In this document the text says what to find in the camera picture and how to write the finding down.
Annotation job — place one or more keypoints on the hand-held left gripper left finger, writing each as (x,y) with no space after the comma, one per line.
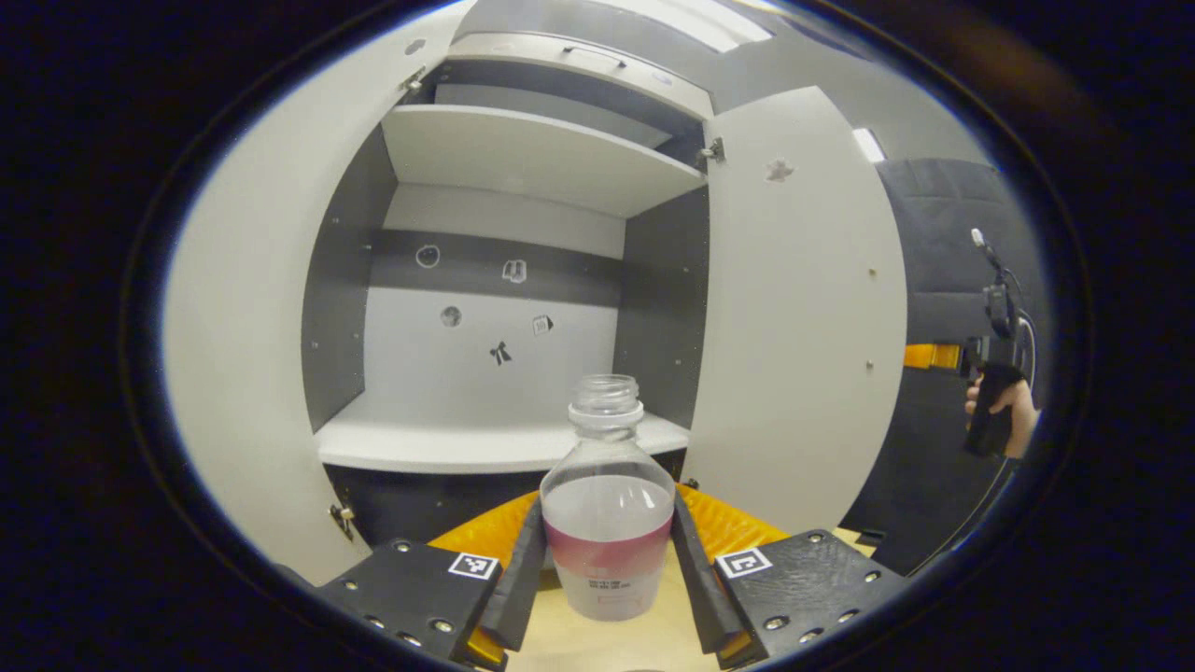
(523,588)

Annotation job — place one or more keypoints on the small ceiling light panel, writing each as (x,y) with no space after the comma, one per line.
(868,146)

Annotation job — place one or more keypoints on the clear plastic bottle pink label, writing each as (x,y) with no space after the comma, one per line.
(607,523)

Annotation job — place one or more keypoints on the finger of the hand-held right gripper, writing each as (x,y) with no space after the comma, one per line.
(934,356)

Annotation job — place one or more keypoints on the white cabinet door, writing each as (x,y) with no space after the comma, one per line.
(794,327)
(243,327)

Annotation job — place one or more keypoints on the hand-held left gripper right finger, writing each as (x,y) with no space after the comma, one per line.
(695,588)

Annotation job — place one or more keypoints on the grey and white cabinet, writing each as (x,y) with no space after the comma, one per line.
(523,159)

